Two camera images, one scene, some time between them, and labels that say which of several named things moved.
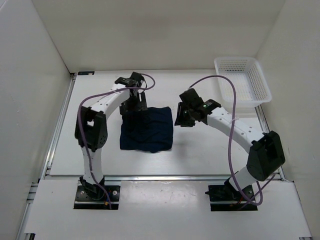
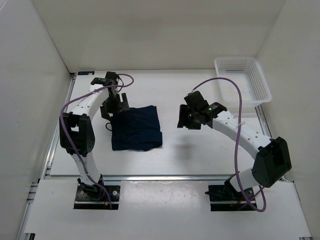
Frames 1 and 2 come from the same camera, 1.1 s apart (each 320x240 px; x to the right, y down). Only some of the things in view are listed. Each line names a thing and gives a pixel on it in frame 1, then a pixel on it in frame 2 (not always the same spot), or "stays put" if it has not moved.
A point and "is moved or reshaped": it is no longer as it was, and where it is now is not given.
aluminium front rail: [143, 178] stays put
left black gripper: [140, 105] -> [120, 107]
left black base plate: [109, 197] stays put
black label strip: [86, 73] stays put
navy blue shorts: [149, 130] is moved or reshaped
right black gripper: [180, 120] stays put
